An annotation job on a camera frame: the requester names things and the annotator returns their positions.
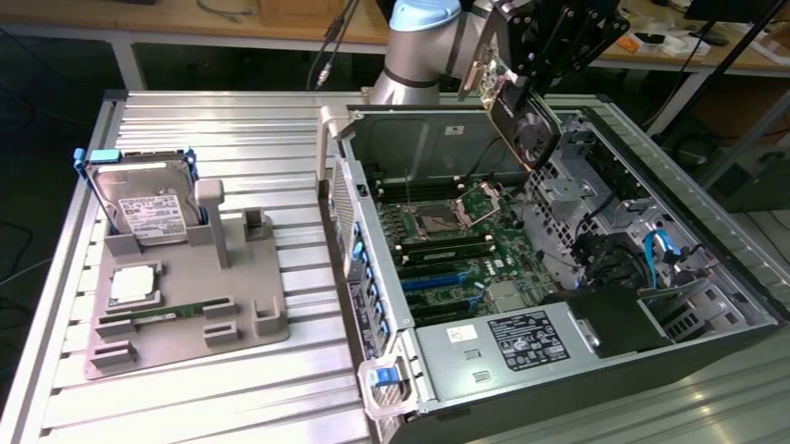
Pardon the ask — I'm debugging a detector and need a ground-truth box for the black graphics card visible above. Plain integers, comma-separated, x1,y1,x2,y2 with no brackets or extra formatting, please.
457,20,565,171

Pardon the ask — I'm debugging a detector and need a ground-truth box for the wooden desk with clutter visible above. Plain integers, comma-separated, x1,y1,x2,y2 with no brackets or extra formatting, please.
585,0,790,136

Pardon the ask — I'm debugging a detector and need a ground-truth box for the black slanted pole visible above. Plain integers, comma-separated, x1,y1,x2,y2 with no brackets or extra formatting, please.
641,0,781,136

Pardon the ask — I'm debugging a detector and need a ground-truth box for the metal disk bay cage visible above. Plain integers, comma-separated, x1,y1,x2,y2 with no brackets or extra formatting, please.
523,147,618,246

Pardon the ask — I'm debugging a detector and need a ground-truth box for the metal socket cover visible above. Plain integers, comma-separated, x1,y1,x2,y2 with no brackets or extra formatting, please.
454,181,505,228

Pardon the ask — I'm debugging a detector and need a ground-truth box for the brown cardboard box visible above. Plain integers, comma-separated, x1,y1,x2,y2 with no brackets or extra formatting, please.
257,0,345,27

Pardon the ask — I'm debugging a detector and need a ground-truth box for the CPU socket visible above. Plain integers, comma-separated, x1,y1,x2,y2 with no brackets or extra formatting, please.
410,203,465,240

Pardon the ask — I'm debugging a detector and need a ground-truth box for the green motherboard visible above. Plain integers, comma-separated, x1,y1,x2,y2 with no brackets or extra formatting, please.
363,178,563,327

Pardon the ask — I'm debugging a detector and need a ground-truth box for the black RAM stick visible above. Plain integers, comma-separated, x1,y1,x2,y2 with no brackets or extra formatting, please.
401,240,495,268

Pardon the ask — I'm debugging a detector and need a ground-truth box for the blue expansion slot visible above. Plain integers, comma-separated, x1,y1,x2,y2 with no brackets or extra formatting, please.
401,272,469,292

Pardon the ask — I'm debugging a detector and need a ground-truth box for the silver chipset heat sink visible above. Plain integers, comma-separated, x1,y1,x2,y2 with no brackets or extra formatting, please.
486,282,525,315

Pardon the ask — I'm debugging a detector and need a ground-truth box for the wooden desk with grey legs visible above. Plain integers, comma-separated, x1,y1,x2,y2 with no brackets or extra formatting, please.
0,0,391,90

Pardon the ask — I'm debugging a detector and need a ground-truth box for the black fan shroud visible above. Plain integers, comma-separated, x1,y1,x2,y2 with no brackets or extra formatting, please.
546,286,674,360

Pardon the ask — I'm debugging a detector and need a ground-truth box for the grey power supply unit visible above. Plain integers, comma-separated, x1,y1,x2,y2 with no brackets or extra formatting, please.
414,302,604,403

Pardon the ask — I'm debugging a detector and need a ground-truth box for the open black PC case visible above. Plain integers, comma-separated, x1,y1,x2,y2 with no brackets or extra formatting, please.
314,104,790,444

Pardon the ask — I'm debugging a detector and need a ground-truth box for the silver CPU chip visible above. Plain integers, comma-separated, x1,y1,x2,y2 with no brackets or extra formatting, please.
108,266,163,306

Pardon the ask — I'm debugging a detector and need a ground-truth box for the green RAM stick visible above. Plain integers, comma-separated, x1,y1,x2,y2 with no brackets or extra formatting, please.
102,298,230,324

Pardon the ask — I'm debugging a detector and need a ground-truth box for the grey parts rack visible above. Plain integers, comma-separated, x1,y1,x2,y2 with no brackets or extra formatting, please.
83,178,291,380

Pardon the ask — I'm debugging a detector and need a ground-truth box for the black wire in case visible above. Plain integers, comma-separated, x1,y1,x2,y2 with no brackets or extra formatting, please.
466,136,519,179

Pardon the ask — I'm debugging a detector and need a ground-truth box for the black cable with metal plug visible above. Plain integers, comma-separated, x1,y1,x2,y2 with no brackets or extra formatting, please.
314,0,363,90

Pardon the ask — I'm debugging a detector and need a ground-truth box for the grey case corner bracket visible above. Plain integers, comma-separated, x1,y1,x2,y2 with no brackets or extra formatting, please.
357,355,417,420
317,104,366,140

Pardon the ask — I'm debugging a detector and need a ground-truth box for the blue wire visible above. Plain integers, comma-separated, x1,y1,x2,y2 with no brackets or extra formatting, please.
641,228,684,290

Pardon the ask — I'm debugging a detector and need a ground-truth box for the grey thin cable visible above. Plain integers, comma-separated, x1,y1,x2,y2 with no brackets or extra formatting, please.
195,0,255,24

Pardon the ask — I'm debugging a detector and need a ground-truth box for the hard disk with blue bracket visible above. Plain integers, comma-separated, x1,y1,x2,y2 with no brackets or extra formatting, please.
74,146,203,246

